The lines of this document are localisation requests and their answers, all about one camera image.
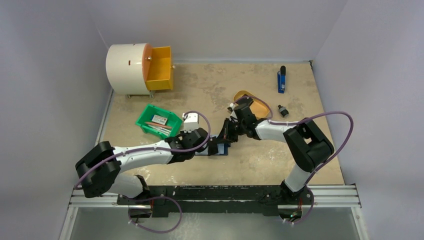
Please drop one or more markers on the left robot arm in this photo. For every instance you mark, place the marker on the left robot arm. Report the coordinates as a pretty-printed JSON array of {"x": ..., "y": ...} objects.
[{"x": 102, "y": 169}]

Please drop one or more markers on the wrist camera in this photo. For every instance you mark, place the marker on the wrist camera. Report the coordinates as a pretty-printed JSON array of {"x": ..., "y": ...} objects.
[
  {"x": 190, "y": 122},
  {"x": 233, "y": 115}
]

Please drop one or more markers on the blue leather card holder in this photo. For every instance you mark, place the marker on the blue leather card holder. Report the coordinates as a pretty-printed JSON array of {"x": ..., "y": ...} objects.
[{"x": 203, "y": 151}]

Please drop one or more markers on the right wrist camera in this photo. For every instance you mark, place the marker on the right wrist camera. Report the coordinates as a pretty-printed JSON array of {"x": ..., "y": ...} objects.
[{"x": 233, "y": 115}]

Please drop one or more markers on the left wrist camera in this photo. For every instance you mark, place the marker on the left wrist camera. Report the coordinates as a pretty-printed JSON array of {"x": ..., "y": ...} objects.
[{"x": 190, "y": 122}]

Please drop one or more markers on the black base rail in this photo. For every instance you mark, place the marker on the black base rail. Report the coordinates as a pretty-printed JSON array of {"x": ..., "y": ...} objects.
[{"x": 267, "y": 200}]

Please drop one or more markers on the tan oval tray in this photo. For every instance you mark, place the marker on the tan oval tray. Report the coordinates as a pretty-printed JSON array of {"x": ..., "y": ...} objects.
[{"x": 257, "y": 107}]

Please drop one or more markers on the green plastic bin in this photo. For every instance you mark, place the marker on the green plastic bin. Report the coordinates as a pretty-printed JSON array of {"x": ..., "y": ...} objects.
[{"x": 172, "y": 127}]

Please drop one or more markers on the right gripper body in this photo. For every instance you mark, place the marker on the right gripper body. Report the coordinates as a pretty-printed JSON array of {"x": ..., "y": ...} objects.
[{"x": 233, "y": 129}]

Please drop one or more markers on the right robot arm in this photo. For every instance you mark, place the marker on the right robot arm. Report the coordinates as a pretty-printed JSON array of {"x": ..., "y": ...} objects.
[{"x": 308, "y": 145}]

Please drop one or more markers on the small black cylinder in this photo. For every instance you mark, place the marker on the small black cylinder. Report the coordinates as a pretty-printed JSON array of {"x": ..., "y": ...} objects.
[{"x": 283, "y": 111}]

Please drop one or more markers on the orange drawer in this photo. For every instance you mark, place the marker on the orange drawer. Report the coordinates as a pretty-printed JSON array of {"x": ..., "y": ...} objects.
[{"x": 161, "y": 70}]

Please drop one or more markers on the blue black stapler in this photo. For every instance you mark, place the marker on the blue black stapler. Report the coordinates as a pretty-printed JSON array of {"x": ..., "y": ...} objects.
[{"x": 281, "y": 80}]

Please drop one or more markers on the white cylindrical drawer cabinet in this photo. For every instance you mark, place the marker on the white cylindrical drawer cabinet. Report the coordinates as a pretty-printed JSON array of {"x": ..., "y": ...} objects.
[{"x": 127, "y": 68}]

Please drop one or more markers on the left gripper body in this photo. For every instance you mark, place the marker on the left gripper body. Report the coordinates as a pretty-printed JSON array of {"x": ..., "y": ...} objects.
[{"x": 183, "y": 134}]

